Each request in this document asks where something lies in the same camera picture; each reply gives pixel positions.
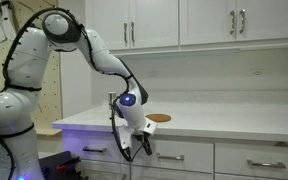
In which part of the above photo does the orange black bar clamp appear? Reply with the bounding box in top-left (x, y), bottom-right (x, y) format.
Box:
top-left (55, 156), bottom-right (82, 172)

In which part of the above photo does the white wall outlet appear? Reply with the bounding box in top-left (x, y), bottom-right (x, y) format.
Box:
top-left (251, 68), bottom-right (265, 78)

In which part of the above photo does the white drawer with wooden sides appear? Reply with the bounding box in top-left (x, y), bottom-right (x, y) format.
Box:
top-left (130, 137), bottom-right (215, 174)

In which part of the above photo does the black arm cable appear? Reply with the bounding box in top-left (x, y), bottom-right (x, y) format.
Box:
top-left (0, 6), bottom-right (144, 180)

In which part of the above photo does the round cork mat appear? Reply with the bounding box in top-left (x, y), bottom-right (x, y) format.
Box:
top-left (144, 113), bottom-right (173, 124)

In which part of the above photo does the black cart table top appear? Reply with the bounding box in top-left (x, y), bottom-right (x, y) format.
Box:
top-left (38, 150), bottom-right (85, 180)

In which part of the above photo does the white upper cabinet door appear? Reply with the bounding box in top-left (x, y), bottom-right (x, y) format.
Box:
top-left (236, 0), bottom-right (288, 40)
top-left (129, 0), bottom-right (180, 49)
top-left (85, 0), bottom-right (131, 51)
top-left (179, 0), bottom-right (237, 46)

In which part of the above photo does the white lower cabinet door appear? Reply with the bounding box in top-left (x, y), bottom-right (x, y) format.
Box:
top-left (77, 159), bottom-right (131, 180)
top-left (130, 165), bottom-right (215, 180)

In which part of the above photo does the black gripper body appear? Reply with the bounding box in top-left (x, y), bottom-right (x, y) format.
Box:
top-left (134, 131), bottom-right (152, 145)

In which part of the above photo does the silver bar drawer handle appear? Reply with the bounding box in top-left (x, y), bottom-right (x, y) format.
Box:
top-left (246, 159), bottom-right (287, 170)
top-left (82, 146), bottom-right (108, 154)
top-left (156, 152), bottom-right (186, 162)

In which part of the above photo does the white cabinet door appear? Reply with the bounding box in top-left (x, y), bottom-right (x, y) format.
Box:
top-left (236, 0), bottom-right (288, 40)
top-left (77, 159), bottom-right (131, 180)
top-left (130, 165), bottom-right (215, 180)
top-left (85, 0), bottom-right (131, 51)
top-left (129, 0), bottom-right (180, 49)
top-left (179, 0), bottom-right (237, 46)

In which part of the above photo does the white drawer front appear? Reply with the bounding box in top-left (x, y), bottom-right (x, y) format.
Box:
top-left (214, 142), bottom-right (288, 180)
top-left (62, 130), bottom-right (131, 164)

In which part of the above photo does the wooden pegboard wall panel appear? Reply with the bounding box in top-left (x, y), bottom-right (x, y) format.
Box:
top-left (0, 0), bottom-right (62, 134)

